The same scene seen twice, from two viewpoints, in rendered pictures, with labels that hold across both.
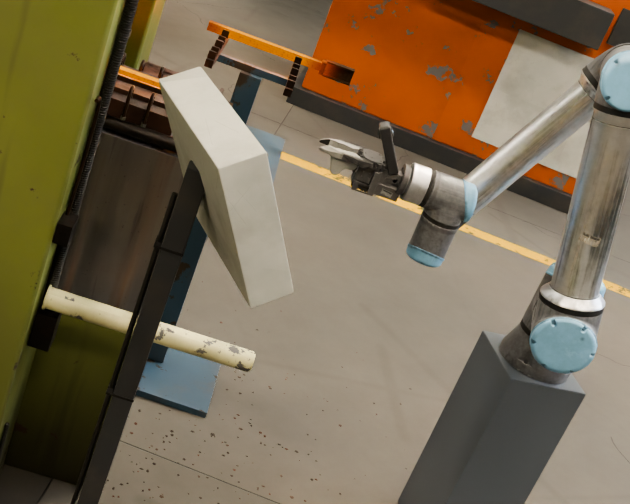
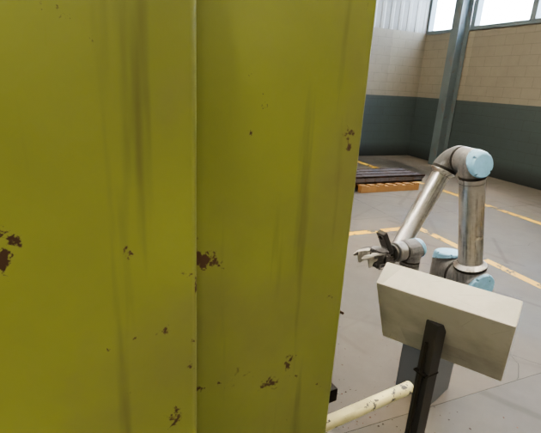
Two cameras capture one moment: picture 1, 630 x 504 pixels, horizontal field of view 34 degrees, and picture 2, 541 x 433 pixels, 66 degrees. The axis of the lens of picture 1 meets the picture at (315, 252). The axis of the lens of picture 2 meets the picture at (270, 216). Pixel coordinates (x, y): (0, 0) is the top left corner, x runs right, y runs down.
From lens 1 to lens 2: 1.36 m
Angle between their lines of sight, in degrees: 22
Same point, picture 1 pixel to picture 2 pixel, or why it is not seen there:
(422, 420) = (358, 338)
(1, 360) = not seen: outside the picture
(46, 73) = (316, 315)
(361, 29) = not seen: hidden behind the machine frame
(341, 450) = (355, 376)
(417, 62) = not seen: hidden behind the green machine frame
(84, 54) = (335, 292)
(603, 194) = (481, 216)
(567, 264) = (471, 253)
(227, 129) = (475, 296)
